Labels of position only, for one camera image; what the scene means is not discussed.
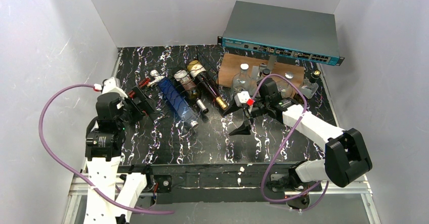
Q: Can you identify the metal bracket with knob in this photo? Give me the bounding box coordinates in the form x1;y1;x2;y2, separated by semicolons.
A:
250;55;277;79

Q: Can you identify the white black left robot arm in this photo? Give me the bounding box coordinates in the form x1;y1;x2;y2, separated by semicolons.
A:
84;85;149;223

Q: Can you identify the wooden board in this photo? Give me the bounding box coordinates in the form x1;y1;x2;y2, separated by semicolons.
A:
218;53;305;87

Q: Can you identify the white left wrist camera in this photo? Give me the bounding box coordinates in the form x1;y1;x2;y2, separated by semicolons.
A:
94;77;128;98

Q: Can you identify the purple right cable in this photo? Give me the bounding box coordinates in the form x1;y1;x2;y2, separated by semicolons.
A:
249;74;330;213

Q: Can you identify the dark bottle gold foil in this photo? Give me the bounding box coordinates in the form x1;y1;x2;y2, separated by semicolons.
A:
186;60;228;110

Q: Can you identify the purple cable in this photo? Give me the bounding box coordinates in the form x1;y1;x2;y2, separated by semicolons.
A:
249;74;330;213
38;84;175;215

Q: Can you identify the red black wine rack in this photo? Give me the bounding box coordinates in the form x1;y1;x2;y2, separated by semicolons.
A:
128;77;151;98

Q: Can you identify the clear bottle grey label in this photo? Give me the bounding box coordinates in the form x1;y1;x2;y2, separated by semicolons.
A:
231;63;251;97

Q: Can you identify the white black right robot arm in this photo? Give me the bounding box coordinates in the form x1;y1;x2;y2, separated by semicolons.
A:
224;78;373;188

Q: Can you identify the teal network switch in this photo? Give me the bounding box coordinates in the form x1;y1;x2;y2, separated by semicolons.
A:
218;1;344;66

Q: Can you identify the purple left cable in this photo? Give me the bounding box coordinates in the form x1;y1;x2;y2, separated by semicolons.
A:
38;84;175;215

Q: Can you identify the blue square glass bottle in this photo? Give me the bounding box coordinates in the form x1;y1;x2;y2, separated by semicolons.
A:
150;70;198;128

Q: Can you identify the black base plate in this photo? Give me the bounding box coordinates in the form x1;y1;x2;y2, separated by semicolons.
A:
120;163;322;205

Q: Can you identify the clear bottle gold label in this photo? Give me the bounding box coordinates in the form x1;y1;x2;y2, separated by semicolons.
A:
293;70;321;104

